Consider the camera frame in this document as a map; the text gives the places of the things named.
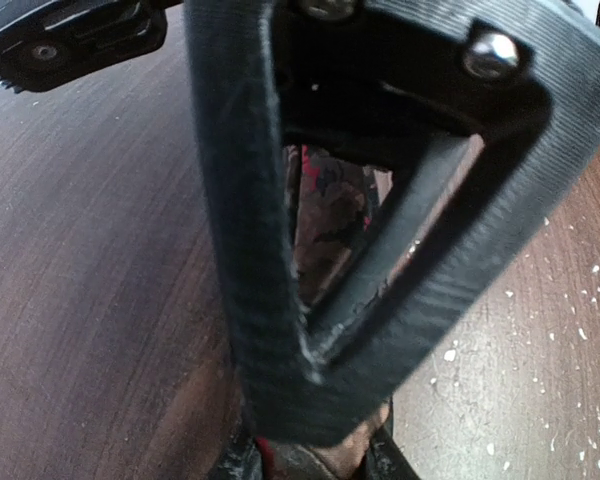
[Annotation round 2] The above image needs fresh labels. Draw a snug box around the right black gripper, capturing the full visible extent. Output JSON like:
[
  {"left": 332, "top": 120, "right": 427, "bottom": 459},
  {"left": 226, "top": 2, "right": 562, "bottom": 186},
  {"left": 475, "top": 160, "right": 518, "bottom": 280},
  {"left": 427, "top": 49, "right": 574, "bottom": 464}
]
[{"left": 185, "top": 1, "right": 600, "bottom": 446}]

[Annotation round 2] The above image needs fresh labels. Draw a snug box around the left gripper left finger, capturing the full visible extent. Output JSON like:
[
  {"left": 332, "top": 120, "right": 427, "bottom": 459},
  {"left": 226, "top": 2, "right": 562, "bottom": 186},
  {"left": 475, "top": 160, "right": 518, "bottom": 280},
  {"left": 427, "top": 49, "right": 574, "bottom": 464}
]
[{"left": 214, "top": 429, "right": 264, "bottom": 480}]

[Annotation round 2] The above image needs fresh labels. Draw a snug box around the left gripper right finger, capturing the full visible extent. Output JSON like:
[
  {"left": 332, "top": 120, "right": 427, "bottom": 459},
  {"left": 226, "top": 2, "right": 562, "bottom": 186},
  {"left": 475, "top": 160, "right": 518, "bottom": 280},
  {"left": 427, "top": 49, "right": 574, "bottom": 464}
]
[{"left": 365, "top": 399, "right": 419, "bottom": 480}]

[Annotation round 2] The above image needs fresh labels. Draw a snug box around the dark red patterned tie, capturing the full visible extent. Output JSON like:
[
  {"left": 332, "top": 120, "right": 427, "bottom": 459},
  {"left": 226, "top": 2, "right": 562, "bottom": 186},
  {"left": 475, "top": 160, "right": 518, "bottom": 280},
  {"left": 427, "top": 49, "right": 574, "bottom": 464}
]
[{"left": 250, "top": 145, "right": 389, "bottom": 479}]

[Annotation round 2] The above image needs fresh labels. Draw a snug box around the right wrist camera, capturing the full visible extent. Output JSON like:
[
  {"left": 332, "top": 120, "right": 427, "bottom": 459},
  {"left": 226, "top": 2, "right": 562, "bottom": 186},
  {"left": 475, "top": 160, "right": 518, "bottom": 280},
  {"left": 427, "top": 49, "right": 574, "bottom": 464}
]
[{"left": 0, "top": 0, "right": 179, "bottom": 93}]

